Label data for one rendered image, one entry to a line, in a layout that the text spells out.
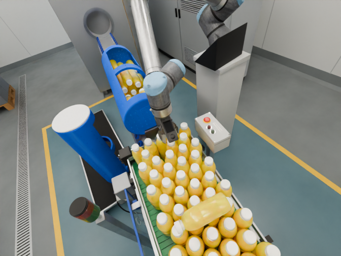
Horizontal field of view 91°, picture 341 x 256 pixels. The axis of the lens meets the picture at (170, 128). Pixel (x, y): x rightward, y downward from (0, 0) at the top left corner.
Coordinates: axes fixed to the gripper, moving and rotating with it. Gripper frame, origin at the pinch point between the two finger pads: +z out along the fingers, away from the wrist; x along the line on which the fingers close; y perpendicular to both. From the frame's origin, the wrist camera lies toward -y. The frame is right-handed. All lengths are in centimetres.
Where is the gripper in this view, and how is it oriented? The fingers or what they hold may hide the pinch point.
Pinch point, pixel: (170, 140)
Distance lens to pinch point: 88.7
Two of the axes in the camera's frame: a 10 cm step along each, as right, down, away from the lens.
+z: 1.4, 6.4, 7.6
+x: -9.0, 4.0, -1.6
